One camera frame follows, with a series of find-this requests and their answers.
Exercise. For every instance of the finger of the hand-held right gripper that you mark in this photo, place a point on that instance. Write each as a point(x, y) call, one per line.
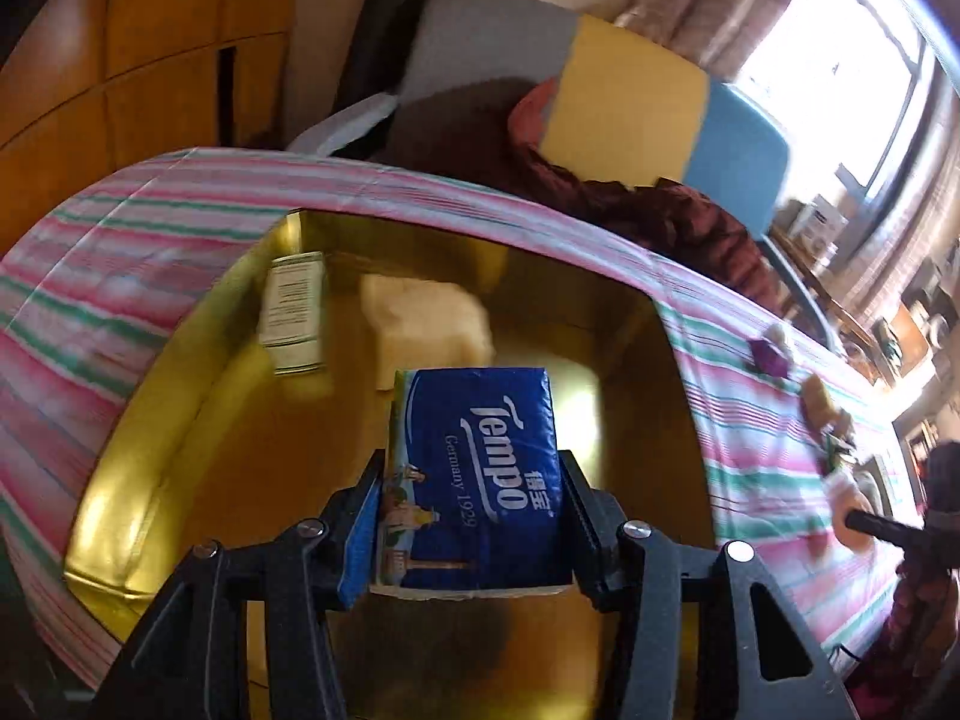
point(885, 527)

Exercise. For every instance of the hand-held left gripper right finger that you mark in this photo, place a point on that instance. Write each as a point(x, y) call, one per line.
point(594, 540)

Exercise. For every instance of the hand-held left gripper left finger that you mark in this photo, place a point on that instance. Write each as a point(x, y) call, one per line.
point(358, 540)

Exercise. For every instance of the peach round object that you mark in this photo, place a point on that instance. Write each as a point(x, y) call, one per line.
point(851, 510)

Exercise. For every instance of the blue tissue pack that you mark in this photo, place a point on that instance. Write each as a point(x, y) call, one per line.
point(480, 480)

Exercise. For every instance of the gold storage box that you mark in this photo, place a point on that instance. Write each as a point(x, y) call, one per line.
point(225, 465)

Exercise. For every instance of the person's right forearm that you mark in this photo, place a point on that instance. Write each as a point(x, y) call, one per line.
point(922, 630)

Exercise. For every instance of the yellow sponge block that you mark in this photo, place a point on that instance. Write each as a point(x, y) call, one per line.
point(821, 399)

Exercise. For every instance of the large purple packet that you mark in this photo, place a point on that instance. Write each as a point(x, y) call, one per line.
point(769, 360)

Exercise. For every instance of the white plastic bag bundle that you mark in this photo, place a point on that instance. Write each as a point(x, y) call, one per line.
point(781, 339)

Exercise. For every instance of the pale white tissue packet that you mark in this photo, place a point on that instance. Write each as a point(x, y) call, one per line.
point(420, 322)

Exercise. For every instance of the small white green carton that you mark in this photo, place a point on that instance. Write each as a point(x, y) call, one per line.
point(292, 307)

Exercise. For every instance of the wooden desk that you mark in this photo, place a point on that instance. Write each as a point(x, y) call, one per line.
point(817, 277)

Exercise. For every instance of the white carton box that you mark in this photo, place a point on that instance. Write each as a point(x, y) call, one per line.
point(819, 219)

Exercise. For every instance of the dark red padded jacket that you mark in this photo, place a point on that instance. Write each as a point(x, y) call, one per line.
point(675, 225)

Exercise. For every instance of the grey yellow blue chair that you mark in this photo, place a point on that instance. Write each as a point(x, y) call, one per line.
point(630, 90)

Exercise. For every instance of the window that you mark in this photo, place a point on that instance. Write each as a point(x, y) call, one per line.
point(840, 67)

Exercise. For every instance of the black cushion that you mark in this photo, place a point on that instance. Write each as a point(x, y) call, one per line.
point(382, 30)

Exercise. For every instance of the wooden wardrobe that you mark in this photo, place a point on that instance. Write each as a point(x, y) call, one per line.
point(150, 52)

